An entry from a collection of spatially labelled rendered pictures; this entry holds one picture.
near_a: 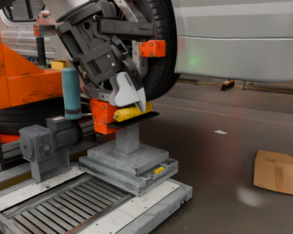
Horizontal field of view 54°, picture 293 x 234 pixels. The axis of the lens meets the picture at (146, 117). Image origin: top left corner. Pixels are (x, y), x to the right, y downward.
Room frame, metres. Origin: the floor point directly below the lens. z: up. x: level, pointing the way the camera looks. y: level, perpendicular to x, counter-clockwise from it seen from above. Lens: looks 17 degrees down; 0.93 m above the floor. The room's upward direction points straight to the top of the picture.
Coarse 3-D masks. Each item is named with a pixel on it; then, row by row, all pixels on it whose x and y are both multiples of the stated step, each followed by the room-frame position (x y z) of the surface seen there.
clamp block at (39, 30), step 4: (36, 24) 1.41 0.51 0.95; (40, 24) 1.40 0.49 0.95; (36, 28) 1.39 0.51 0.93; (40, 28) 1.39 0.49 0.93; (44, 28) 1.40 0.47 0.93; (48, 28) 1.42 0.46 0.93; (52, 28) 1.43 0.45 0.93; (36, 32) 1.39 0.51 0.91; (40, 32) 1.38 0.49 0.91; (44, 32) 1.40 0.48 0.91; (48, 32) 1.42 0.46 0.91; (52, 32) 1.43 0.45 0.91
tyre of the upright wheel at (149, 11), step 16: (144, 0) 1.37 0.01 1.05; (160, 0) 1.44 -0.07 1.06; (144, 16) 1.37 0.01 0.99; (160, 16) 1.35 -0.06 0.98; (160, 32) 1.32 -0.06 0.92; (176, 32) 1.41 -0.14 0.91; (176, 48) 1.41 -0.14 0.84; (160, 64) 1.33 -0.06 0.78; (144, 80) 1.37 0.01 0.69; (160, 80) 1.39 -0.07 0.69; (176, 80) 1.50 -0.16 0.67; (160, 96) 1.56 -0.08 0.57
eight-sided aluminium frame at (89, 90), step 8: (120, 0) 1.35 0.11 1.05; (128, 0) 1.38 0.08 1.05; (120, 8) 1.35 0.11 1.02; (128, 8) 1.32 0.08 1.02; (136, 8) 1.36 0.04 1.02; (128, 16) 1.32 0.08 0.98; (136, 16) 1.30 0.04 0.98; (136, 48) 1.29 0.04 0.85; (136, 56) 1.29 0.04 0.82; (72, 64) 1.60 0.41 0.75; (136, 64) 1.31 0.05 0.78; (144, 64) 1.32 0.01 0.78; (144, 72) 1.31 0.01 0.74; (80, 80) 1.55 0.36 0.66; (88, 88) 1.53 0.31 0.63; (96, 88) 1.55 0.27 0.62; (88, 96) 1.51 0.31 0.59; (96, 96) 1.47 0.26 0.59; (104, 96) 1.43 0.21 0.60
